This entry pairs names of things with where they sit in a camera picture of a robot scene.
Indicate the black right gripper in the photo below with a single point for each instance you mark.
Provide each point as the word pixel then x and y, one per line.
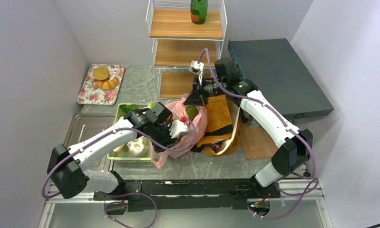
pixel 200 95

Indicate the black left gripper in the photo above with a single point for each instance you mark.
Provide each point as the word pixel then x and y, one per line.
pixel 164 138

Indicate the pink plastic bag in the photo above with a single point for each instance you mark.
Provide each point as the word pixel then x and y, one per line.
pixel 189 125

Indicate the green cabbage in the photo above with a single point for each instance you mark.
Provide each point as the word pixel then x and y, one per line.
pixel 151 105

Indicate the brown paper grocery bag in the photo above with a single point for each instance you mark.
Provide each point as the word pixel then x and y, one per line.
pixel 221 135

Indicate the green romaine lettuce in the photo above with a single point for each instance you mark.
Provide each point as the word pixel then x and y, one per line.
pixel 123 109

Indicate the white daikon radish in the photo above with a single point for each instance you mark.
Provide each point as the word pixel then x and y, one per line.
pixel 119 149

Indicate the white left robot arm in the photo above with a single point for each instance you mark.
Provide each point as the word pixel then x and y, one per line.
pixel 69 167

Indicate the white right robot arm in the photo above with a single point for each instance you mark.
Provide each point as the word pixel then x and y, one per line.
pixel 294 145

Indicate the green plastic basket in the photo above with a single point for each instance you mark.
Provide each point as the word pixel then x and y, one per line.
pixel 126 156

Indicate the croissant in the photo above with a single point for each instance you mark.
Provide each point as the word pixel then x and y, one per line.
pixel 108 85

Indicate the wooden board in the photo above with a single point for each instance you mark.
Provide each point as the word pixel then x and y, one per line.
pixel 257 143

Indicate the metal baking tray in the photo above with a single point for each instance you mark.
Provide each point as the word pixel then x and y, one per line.
pixel 85 126

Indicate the floral tray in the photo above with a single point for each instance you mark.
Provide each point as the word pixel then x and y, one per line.
pixel 91 94

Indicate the grey metal equipment box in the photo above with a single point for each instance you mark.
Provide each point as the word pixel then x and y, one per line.
pixel 284 80

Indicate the brown bread slice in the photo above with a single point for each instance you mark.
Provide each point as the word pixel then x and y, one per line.
pixel 101 73

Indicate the green glass bottle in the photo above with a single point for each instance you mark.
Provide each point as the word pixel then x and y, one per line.
pixel 198 10

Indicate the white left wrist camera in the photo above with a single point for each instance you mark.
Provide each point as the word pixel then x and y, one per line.
pixel 178 128

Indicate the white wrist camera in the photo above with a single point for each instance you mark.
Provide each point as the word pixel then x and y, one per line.
pixel 178 128
pixel 198 69

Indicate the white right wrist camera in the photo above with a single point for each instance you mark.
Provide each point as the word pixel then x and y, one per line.
pixel 198 69

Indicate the white wire wooden shelf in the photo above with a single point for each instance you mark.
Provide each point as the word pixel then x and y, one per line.
pixel 175 41

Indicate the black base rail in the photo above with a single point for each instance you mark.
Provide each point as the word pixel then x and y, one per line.
pixel 188 194

